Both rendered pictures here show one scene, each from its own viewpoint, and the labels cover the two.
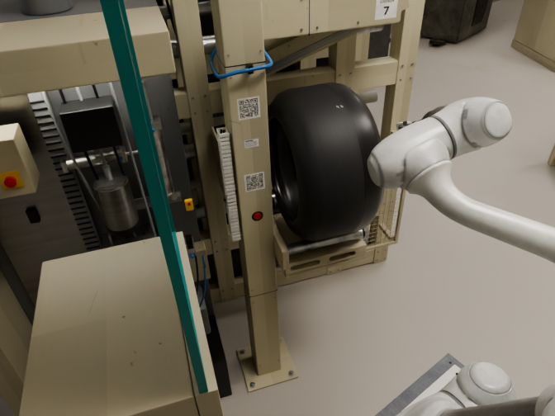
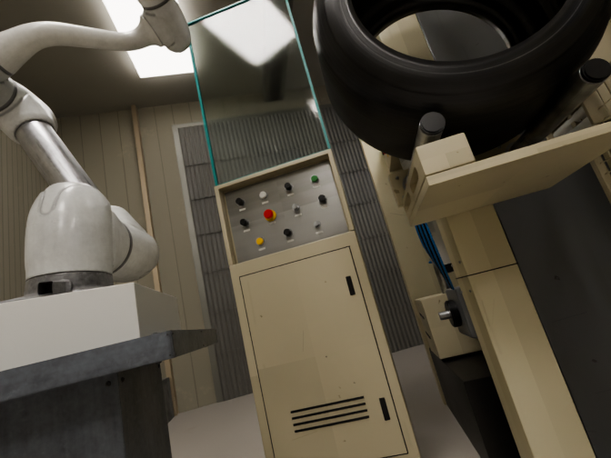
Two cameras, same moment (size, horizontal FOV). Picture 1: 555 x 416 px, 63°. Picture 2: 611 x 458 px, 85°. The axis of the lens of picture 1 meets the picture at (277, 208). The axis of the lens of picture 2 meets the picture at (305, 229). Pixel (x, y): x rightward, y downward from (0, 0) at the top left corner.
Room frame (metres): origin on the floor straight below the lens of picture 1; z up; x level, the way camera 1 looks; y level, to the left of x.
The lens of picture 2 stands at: (1.44, -0.98, 0.62)
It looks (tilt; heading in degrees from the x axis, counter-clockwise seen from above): 14 degrees up; 115
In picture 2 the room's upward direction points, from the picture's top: 14 degrees counter-clockwise
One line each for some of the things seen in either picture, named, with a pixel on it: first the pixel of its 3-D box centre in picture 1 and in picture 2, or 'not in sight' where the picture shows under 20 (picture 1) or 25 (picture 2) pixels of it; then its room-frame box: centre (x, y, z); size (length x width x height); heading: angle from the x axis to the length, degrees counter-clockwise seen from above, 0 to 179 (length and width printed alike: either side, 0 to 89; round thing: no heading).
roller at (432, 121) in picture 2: (324, 241); (421, 159); (1.40, -0.19, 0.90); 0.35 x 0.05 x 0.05; 106
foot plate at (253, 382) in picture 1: (266, 362); not in sight; (1.45, 0.10, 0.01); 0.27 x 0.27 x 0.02; 16
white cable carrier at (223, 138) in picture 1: (230, 187); not in sight; (1.40, 0.17, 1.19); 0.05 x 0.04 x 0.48; 16
